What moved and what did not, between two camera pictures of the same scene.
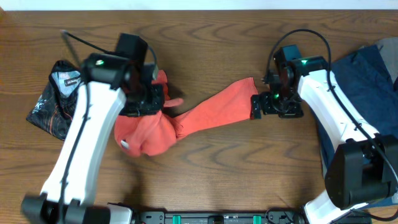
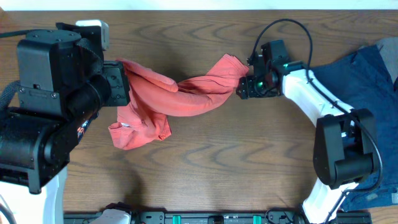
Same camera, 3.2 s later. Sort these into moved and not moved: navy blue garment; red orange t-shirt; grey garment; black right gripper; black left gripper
Moved: red orange t-shirt; black left gripper; black right gripper
Not moved: navy blue garment; grey garment
